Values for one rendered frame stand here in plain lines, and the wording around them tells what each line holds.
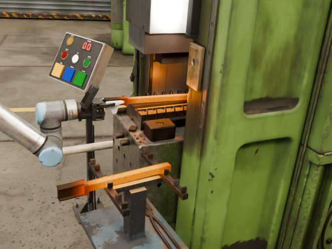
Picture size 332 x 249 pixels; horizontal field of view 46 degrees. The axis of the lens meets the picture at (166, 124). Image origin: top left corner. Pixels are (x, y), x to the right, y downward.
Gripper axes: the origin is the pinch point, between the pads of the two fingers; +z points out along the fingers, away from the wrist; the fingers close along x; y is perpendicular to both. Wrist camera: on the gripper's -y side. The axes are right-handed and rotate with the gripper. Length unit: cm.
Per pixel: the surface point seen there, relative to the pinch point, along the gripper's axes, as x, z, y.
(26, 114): -240, -23, 106
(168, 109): 4.7, 22.2, 5.4
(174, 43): 7.3, 21.4, -26.4
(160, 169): 50, -2, 7
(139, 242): 55, -11, 33
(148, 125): 16.3, 7.5, 6.5
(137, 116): 2.9, 7.3, 8.0
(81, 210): -57, -8, 101
